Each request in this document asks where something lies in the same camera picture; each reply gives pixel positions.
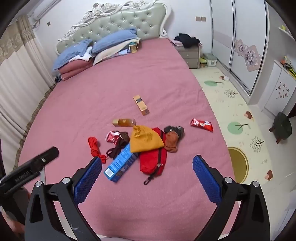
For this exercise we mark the brown wall switch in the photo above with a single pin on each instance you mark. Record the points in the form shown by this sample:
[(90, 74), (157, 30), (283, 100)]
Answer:
[(200, 19)]

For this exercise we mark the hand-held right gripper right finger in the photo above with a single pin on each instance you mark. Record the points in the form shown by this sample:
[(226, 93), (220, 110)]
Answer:
[(207, 180)]

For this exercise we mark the dark grey sock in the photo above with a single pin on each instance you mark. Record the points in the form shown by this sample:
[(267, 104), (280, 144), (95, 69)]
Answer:
[(178, 131)]

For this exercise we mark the dark green stool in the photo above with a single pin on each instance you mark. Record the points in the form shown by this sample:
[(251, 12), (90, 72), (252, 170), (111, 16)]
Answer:
[(282, 125)]

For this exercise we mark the golden cardboard box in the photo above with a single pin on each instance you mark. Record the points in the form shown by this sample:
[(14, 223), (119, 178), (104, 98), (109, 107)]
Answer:
[(141, 105)]

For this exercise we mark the blue cardboard box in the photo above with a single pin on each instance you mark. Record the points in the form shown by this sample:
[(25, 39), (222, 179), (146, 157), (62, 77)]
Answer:
[(120, 165)]

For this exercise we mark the beige curtain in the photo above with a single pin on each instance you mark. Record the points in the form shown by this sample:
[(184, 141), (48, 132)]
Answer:
[(16, 81)]

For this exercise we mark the red snack wrapper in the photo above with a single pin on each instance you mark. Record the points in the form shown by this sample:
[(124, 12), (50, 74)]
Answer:
[(201, 124)]

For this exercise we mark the red zip bag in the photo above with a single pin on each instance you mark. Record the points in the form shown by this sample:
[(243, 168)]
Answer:
[(151, 161)]

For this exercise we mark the red foil wrapper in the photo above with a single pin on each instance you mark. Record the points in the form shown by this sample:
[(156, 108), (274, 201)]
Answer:
[(112, 136)]

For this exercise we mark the person's left hand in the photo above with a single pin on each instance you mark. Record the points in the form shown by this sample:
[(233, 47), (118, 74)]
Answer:
[(10, 222)]

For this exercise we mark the white low cabinet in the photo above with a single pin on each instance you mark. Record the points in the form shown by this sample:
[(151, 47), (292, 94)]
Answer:
[(277, 88)]

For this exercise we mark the white storage box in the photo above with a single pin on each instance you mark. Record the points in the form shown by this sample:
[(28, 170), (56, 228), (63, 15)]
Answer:
[(210, 59)]

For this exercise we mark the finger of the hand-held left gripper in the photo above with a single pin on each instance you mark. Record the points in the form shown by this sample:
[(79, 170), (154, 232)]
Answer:
[(45, 156)]

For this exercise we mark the large blue pillow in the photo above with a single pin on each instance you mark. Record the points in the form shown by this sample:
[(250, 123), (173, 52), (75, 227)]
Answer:
[(113, 40)]

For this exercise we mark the yellow cloth pouch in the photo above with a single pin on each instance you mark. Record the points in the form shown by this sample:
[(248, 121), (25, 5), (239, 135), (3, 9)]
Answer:
[(144, 140)]

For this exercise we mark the white sliding wardrobe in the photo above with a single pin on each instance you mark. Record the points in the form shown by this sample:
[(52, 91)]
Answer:
[(242, 27)]

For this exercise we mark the brown sock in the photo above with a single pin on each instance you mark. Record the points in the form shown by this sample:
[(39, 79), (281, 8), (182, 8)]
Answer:
[(118, 148)]

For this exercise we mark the small white floor item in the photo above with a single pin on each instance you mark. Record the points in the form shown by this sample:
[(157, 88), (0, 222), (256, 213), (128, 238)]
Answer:
[(224, 78)]

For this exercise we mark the white wall shelf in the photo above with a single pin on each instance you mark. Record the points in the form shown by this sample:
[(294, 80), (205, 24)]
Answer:
[(285, 30)]

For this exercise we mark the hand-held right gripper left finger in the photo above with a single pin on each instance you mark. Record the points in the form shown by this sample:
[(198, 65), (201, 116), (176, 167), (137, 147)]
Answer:
[(89, 178)]

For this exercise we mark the cream pillow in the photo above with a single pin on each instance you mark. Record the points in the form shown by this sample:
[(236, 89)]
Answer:
[(108, 54)]

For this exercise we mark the orange sock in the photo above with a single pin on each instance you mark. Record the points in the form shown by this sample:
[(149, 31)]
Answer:
[(171, 142)]

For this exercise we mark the white patterned cloth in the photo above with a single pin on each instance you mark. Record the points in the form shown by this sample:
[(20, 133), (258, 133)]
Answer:
[(87, 54)]

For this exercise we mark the small blue pillow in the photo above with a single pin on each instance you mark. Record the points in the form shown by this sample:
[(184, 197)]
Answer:
[(71, 52)]

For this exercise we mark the grey nightstand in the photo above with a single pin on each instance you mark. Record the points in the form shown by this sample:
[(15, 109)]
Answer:
[(188, 56)]

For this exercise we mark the amber liquid bottle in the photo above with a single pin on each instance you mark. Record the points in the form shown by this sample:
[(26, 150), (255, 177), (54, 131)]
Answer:
[(124, 122)]

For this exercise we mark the black clothes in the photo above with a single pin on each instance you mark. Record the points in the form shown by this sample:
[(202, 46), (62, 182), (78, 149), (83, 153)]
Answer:
[(187, 39)]

